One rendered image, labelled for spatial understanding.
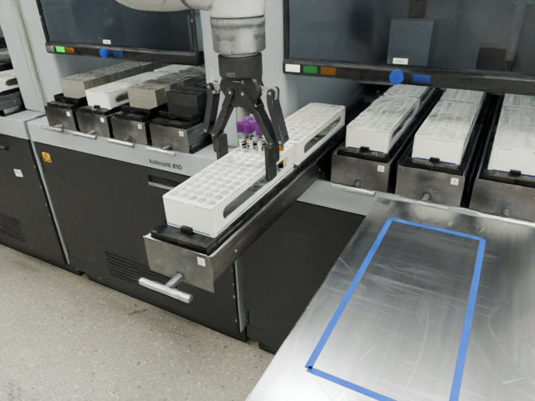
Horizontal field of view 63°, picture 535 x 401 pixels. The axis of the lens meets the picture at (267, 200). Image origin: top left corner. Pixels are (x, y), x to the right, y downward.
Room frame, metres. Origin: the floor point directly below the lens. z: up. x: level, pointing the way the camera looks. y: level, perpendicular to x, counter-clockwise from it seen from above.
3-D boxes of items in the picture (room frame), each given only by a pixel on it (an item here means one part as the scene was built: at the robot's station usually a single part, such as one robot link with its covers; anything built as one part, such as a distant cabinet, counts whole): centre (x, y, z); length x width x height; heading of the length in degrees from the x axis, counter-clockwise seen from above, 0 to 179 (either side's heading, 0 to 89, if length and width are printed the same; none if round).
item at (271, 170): (0.74, -0.01, 0.87); 0.03 x 0.01 x 0.07; 151
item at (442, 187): (1.10, -0.50, 0.78); 0.73 x 0.14 x 0.09; 151
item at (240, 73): (0.77, 0.04, 1.02); 0.08 x 0.07 x 0.09; 61
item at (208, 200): (0.73, 0.06, 0.84); 0.30 x 0.10 x 0.06; 151
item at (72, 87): (1.47, 0.63, 0.85); 0.12 x 0.02 x 0.06; 61
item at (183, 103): (1.24, 0.23, 0.85); 0.12 x 0.02 x 0.06; 61
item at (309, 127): (1.01, -0.10, 0.83); 0.30 x 0.10 x 0.06; 151
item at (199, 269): (0.85, -0.01, 0.78); 0.73 x 0.14 x 0.09; 151
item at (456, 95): (1.26, -0.59, 0.83); 0.30 x 0.10 x 0.06; 151
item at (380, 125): (1.06, -0.30, 0.83); 0.30 x 0.10 x 0.06; 151
